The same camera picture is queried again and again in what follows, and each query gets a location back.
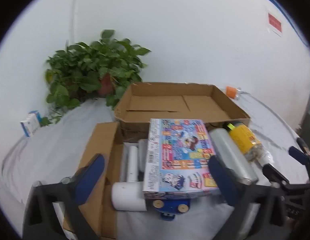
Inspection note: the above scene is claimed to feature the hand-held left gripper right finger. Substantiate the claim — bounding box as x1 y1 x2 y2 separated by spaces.
207 155 287 240

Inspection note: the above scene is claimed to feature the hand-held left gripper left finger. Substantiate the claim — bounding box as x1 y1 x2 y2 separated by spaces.
22 153 106 240

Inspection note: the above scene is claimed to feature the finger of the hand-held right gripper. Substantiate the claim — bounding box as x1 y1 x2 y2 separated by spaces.
288 137 310 180
261 163 308 193

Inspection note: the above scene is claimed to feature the silver metal can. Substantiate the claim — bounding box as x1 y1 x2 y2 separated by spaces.
209 128 259 185

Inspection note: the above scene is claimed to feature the brown cardboard box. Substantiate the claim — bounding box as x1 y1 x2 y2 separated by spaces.
62 122 150 239

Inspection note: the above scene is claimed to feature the yellow label clear jar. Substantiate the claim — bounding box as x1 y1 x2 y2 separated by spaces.
226 121 274 167

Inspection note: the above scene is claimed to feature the colourful printed cartoon box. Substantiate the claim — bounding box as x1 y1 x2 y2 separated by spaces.
142 119 222 200

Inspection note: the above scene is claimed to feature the blue toy car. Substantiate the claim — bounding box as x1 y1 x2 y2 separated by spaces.
152 198 192 221

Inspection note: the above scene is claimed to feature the large cardboard box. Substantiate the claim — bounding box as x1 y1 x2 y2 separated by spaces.
113 81 250 145

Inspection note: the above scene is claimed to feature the white table cloth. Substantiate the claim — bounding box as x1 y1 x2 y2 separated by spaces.
0 94 310 240

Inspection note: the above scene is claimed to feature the small blue white carton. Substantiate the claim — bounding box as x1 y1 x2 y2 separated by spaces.
19 110 42 137

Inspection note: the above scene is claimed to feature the orange and clear plastic container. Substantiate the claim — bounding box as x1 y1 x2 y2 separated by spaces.
225 86 250 101

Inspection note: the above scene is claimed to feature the potted green plant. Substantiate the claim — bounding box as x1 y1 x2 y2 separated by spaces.
45 29 151 127

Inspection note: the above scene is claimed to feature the red wall sign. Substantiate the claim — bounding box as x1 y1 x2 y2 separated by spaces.
266 12 283 37

